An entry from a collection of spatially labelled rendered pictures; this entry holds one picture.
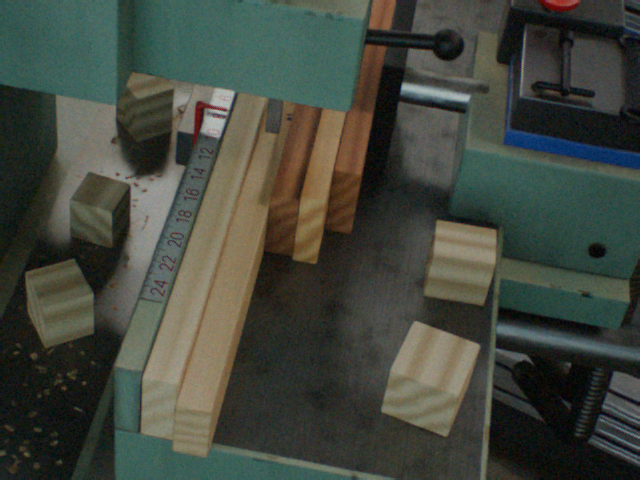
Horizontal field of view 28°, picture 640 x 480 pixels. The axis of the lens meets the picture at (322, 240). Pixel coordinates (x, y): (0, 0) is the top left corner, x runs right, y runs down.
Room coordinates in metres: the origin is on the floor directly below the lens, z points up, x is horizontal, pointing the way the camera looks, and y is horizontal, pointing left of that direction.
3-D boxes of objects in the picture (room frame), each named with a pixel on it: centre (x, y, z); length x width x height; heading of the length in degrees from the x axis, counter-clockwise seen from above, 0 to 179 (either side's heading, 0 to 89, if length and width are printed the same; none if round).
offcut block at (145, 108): (0.81, 0.16, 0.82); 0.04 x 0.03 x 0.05; 41
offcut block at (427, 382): (0.49, -0.07, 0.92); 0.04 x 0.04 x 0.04; 75
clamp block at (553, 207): (0.72, -0.15, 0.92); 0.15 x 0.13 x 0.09; 178
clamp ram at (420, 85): (0.72, -0.06, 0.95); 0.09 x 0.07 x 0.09; 178
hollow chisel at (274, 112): (0.65, 0.04, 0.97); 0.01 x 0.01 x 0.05; 88
